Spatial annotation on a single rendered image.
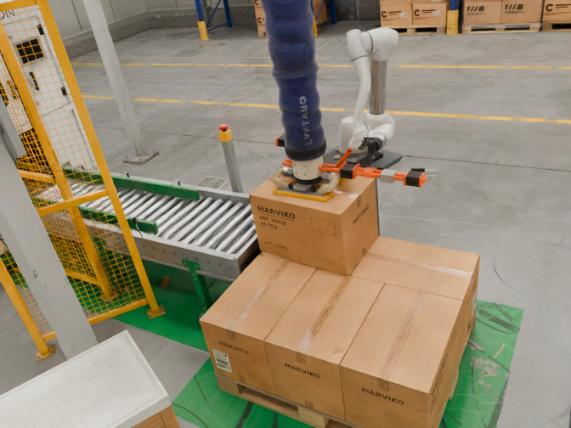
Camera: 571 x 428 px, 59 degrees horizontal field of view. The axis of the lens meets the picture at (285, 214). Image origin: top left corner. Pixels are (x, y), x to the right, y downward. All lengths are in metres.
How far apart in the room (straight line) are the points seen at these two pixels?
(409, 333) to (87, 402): 1.41
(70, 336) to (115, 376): 1.31
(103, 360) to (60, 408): 0.21
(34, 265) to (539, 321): 2.85
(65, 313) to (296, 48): 1.89
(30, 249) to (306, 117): 1.55
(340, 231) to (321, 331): 0.52
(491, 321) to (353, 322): 1.10
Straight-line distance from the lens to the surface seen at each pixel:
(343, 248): 2.70
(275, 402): 2.94
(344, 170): 2.66
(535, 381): 3.10
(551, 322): 3.44
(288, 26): 2.45
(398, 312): 2.58
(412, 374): 2.32
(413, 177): 2.54
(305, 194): 2.74
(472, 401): 2.95
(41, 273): 2.95
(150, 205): 3.97
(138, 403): 1.80
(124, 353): 1.98
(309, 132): 2.63
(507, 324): 3.37
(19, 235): 2.83
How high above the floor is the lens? 2.31
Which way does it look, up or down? 31 degrees down
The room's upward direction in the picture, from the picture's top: 9 degrees counter-clockwise
